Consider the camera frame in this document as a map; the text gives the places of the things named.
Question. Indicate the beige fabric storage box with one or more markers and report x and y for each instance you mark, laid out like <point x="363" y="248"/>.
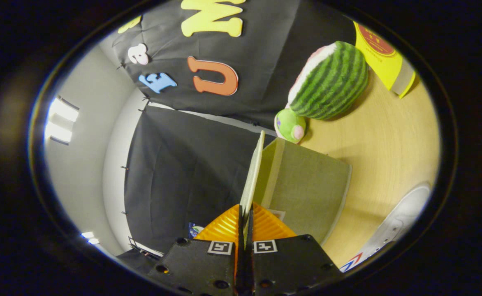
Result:
<point x="302" y="193"/>

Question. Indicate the pink and green plush toy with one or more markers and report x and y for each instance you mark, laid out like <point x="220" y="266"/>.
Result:
<point x="290" y="125"/>

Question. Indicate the blue printed packet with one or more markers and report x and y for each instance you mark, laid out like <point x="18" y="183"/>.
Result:
<point x="195" y="230"/>

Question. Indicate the watermelon slice plush toy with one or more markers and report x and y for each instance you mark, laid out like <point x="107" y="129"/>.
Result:
<point x="331" y="82"/>

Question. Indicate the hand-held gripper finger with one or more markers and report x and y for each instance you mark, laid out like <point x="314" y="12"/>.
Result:
<point x="251" y="267"/>
<point x="241" y="267"/>

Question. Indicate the white canvas shoe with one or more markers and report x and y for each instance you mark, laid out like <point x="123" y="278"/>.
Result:
<point x="393" y="226"/>

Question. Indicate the yellow book with red circle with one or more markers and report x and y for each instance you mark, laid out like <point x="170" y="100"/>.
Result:
<point x="383" y="61"/>

